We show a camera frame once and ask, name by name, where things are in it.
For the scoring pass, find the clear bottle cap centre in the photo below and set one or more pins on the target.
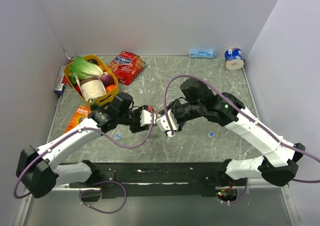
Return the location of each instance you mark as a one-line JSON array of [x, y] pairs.
[[142, 88]]

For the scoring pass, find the yellow plastic basket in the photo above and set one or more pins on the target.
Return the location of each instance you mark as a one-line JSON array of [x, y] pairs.
[[76, 87]]

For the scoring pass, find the purple white box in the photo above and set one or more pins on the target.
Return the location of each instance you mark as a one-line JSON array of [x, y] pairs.
[[59, 86]]

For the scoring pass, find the green toy cabbage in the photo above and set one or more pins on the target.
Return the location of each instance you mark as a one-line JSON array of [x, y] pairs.
[[83, 69]]

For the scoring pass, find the blue bottle cap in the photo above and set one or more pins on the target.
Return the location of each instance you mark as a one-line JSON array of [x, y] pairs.
[[117, 136], [211, 135]]

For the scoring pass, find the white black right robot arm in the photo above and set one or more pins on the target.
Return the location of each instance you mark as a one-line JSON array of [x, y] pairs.
[[278, 161]]

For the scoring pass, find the orange razor package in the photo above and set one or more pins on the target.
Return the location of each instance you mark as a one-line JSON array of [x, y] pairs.
[[80, 114]]

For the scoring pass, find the blue bottle cap left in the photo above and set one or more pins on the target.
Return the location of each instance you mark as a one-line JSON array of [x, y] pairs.
[[117, 136]]

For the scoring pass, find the green glass bottle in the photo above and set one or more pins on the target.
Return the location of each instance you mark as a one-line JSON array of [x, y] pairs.
[[93, 105]]

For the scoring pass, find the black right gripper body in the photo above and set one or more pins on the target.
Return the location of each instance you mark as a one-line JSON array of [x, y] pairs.
[[187, 110]]

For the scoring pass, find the orange juice plastic bottle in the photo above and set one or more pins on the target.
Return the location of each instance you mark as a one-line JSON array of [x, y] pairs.
[[156, 115]]

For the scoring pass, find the orange toy fruit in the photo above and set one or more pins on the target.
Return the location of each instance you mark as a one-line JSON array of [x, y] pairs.
[[110, 87]]

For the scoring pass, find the red snack bag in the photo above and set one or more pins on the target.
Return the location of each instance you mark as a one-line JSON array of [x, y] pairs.
[[126, 66]]

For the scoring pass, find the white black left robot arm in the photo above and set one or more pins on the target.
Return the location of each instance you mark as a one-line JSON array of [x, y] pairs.
[[41, 169]]

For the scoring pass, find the purple toy onion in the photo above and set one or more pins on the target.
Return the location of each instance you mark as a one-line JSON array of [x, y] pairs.
[[107, 80]]

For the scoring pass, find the blue wrapped toilet roll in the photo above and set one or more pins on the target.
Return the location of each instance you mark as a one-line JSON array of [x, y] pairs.
[[233, 59]]

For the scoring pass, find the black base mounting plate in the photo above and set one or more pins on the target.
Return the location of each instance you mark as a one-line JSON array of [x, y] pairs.
[[158, 179]]

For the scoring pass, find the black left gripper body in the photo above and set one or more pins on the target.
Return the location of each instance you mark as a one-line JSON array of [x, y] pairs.
[[132, 118]]

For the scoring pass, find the blue bottle cap right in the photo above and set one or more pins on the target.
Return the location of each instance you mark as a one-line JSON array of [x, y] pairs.
[[211, 135]]

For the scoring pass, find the aluminium frame rail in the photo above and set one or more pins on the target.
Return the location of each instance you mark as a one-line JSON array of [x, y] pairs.
[[252, 183]]

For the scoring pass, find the blue tissue pack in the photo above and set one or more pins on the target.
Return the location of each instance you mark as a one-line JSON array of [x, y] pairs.
[[202, 54]]

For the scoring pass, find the cream brown toy mushroom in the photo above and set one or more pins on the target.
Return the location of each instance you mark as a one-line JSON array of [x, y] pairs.
[[92, 88]]

